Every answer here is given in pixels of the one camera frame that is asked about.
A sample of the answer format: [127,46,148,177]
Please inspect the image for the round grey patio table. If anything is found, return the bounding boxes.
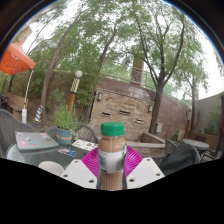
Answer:
[182,138,211,155]

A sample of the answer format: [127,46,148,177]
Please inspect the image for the tall tree, dark forked trunk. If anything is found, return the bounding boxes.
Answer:
[123,0,214,135]

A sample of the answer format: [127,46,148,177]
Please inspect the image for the tall tree, leaning pale trunk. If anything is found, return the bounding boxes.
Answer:
[26,0,134,126]

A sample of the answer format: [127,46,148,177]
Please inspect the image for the green-capped brown drink bottle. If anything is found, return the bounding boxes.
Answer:
[97,121,128,191]

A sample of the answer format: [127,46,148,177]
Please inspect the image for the grey laptop with stickers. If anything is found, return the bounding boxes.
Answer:
[14,131,60,152]

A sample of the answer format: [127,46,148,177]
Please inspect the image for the grey patio chair under jacket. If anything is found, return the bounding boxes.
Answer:
[148,151,203,177]

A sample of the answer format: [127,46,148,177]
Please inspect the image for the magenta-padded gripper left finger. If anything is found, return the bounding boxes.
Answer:
[60,146,103,191]

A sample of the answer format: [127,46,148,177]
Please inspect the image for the dark mesh patio chair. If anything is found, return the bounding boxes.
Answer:
[164,138,183,156]

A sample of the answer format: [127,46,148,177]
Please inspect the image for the grey wall utility box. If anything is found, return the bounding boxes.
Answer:
[155,122,164,134]

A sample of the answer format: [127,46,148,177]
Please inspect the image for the black metal patio chair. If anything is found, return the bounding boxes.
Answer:
[203,138,224,162]

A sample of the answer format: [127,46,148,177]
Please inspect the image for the white printed paper booklet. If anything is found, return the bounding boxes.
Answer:
[70,139,99,152]

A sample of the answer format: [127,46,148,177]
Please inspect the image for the black jacket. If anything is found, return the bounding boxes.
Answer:
[159,143,201,177]

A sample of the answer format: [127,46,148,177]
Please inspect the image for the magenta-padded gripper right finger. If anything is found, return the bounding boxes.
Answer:
[123,145,166,191]

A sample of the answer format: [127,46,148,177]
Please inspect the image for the blue yellow striped cone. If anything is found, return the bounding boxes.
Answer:
[34,104,44,124]

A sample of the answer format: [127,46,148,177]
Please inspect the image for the green plant in blue pot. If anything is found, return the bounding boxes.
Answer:
[53,103,81,146]

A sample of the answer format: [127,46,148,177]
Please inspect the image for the orange patio umbrella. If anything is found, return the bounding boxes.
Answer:
[0,41,37,124]

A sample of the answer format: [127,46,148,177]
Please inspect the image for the colourful sticker sheet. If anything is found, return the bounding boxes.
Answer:
[57,147,77,158]

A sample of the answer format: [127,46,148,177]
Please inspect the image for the wooden lamp post, white globe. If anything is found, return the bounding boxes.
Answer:
[66,69,84,114]

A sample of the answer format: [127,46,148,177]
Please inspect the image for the white ceramic mug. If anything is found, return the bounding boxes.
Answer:
[38,160,66,177]

